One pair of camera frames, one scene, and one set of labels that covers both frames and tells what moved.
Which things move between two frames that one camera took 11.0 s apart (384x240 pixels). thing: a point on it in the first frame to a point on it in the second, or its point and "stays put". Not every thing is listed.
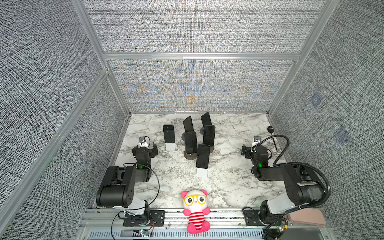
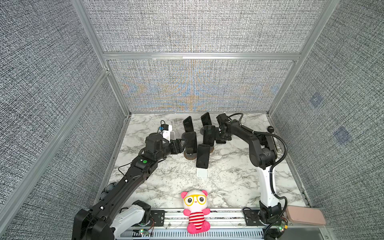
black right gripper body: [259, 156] to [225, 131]
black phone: [206, 119] stays put
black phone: [191, 142] stays put
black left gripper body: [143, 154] to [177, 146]
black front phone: [203, 156] stays put
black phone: [188, 124] stays put
